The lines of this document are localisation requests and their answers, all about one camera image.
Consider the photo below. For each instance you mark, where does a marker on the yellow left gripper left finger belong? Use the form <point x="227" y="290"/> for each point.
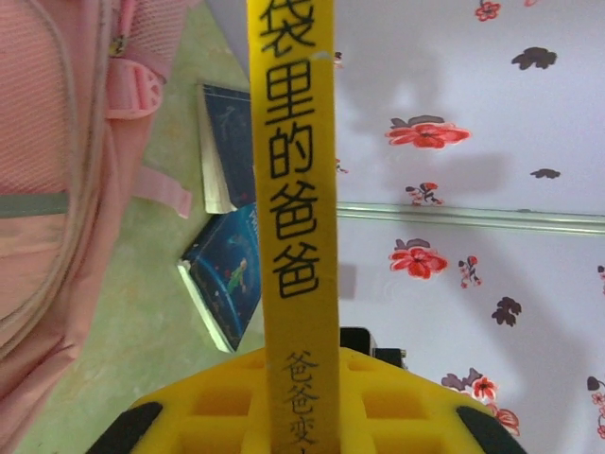
<point x="212" y="411"/>

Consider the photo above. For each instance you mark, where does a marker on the pink school backpack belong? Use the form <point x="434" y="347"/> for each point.
<point x="38" y="118"/>

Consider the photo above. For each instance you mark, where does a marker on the blue little prince book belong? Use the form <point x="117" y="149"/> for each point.
<point x="227" y="284"/>

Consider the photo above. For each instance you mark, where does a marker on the dark blue starry book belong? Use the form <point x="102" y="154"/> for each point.
<point x="231" y="142"/>

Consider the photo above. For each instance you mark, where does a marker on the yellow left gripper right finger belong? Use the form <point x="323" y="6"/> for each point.
<point x="392" y="406"/>

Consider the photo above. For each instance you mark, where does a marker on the yellow book with black print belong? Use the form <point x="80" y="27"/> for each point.
<point x="293" y="189"/>

